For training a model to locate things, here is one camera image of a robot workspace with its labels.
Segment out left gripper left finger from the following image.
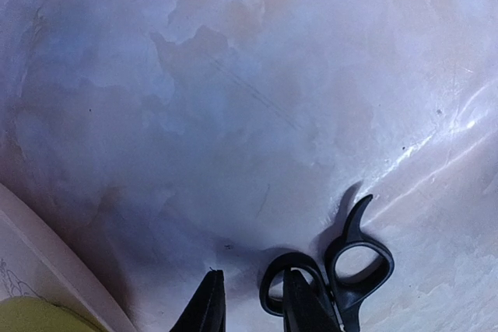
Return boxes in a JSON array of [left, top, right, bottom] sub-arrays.
[[170, 270, 226, 332]]

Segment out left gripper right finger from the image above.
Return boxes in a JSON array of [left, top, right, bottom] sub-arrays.
[[282, 270, 341, 332]]

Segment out black scissors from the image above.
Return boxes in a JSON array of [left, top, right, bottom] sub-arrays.
[[259, 194, 395, 322]]

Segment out beige plate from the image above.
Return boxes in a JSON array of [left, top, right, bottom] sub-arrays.
[[1, 186, 136, 331]]

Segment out green bowl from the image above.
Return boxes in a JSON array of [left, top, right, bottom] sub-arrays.
[[1, 297, 102, 332]]

